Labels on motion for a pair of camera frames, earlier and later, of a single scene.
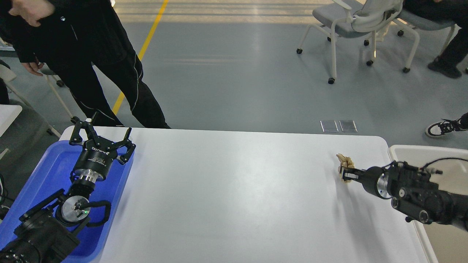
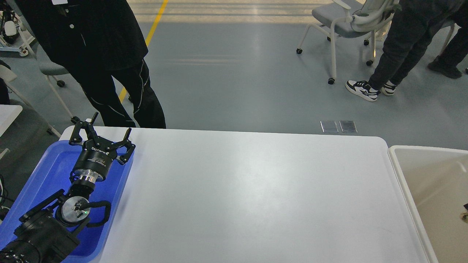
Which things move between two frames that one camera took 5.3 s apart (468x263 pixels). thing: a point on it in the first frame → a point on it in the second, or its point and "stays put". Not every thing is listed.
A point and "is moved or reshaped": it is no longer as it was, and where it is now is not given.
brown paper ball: (344, 161) is moved or reshaped
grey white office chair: (349, 18) stays put
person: (442, 128) → (414, 22)
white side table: (8, 113) stays put
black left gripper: (95, 162) stays put
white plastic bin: (448, 167) stays put
